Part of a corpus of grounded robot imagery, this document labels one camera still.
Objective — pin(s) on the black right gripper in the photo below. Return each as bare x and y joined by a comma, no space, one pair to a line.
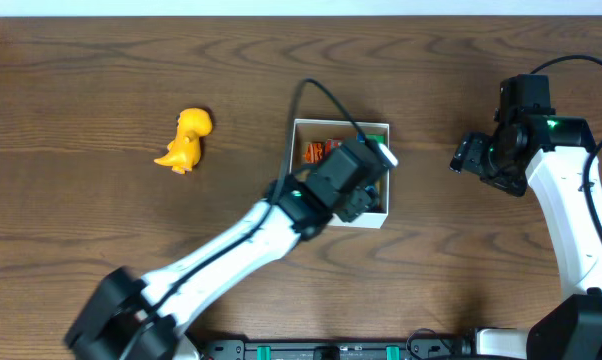
467,153

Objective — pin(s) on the white cardboard box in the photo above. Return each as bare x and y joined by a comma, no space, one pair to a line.
308,131

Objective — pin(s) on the orange round disc toy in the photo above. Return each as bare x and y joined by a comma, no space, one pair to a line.
314,152

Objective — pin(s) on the orange toy dinosaur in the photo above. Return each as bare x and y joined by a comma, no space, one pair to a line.
185,151

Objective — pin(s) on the red toy truck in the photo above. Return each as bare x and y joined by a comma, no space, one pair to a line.
331,144

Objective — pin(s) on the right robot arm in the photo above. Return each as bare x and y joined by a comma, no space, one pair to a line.
553,156

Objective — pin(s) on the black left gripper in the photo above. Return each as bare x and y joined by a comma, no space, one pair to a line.
360,201

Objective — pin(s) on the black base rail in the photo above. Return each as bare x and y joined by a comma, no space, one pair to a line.
346,350

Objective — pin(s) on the multicoloured puzzle cube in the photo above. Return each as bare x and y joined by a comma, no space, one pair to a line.
363,138

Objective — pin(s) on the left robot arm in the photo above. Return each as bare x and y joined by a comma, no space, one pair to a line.
147,318

